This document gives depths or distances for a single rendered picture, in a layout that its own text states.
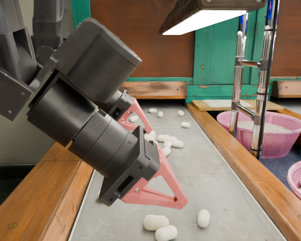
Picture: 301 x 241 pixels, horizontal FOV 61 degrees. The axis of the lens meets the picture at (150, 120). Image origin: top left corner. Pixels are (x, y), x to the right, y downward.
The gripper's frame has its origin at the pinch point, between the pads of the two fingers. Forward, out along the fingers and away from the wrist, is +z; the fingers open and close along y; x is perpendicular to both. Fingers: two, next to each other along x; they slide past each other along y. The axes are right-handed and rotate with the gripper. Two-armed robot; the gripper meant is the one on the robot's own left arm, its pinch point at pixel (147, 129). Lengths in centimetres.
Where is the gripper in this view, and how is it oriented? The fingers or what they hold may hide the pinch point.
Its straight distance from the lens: 56.1
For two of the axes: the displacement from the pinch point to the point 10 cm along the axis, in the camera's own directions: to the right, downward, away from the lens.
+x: -6.3, 7.6, 1.7
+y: -0.4, -2.5, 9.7
